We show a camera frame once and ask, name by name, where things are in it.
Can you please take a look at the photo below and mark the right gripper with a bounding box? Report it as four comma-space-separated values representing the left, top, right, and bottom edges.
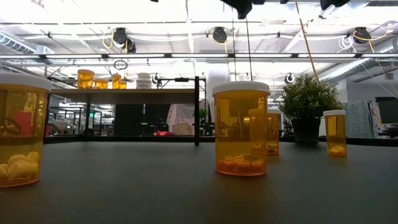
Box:
220, 0, 289, 20

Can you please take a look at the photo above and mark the white Melatonin supplement bottle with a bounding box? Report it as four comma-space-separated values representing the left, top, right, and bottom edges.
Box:
136, 72, 152, 90

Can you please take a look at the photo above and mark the large amber pill bottle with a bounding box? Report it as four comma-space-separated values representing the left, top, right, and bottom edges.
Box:
212, 81, 271, 177
95, 78, 110, 90
77, 68, 95, 90
266, 107, 282, 156

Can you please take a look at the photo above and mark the raised black shelf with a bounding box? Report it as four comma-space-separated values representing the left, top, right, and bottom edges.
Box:
45, 76, 200, 147

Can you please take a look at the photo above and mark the green potted plant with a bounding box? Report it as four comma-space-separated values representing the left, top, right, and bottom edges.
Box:
279, 73, 344, 144

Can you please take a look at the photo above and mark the woven basket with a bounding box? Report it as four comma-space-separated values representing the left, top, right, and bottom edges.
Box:
172, 121, 194, 136

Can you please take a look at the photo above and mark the dark monitor screen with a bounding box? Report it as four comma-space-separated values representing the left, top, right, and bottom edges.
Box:
374, 96, 398, 125

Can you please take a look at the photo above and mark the black table mat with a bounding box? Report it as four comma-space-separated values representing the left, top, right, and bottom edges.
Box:
0, 141, 398, 224

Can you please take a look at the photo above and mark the thin black hanging cable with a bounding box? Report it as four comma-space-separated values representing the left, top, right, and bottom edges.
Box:
231, 17, 237, 82

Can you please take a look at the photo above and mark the yellow hanging cable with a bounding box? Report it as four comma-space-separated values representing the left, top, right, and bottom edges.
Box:
294, 0, 320, 82

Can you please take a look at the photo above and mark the silver ventilation duct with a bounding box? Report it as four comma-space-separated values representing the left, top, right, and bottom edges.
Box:
0, 30, 55, 56
318, 37, 398, 82

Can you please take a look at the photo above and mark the hanging black cable loop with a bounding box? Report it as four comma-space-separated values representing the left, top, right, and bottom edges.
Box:
113, 59, 129, 71

